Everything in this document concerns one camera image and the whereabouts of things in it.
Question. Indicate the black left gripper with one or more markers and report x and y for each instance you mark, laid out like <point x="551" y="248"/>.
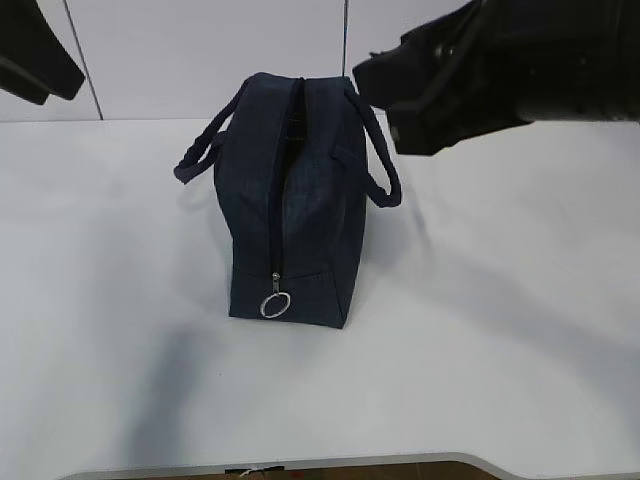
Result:
<point x="34" y="64"/>

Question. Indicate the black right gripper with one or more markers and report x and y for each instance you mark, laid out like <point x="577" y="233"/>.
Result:
<point x="495" y="65"/>

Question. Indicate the dark blue lunch bag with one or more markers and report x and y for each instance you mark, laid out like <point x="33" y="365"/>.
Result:
<point x="296" y="162"/>

